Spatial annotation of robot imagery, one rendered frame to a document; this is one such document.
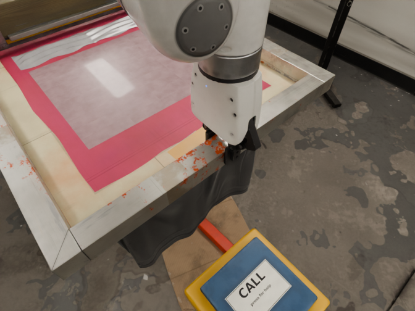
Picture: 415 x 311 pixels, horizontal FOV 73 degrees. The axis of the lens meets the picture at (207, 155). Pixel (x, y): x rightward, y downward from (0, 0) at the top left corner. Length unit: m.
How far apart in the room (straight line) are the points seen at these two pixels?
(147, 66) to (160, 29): 0.48
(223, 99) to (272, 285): 0.23
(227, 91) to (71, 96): 0.39
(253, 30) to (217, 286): 0.29
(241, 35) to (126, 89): 0.38
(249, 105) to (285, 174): 1.34
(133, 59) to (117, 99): 0.14
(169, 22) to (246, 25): 0.11
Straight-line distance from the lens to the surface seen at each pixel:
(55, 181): 0.51
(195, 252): 1.39
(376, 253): 1.62
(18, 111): 0.66
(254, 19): 0.30
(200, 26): 0.21
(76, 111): 0.61
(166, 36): 0.21
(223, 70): 0.32
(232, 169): 0.79
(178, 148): 0.49
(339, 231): 1.59
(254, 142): 0.39
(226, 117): 0.36
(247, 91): 0.33
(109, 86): 0.65
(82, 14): 0.87
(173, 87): 0.61
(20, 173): 0.50
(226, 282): 0.37
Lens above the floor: 1.33
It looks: 51 degrees down
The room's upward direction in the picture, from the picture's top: straight up
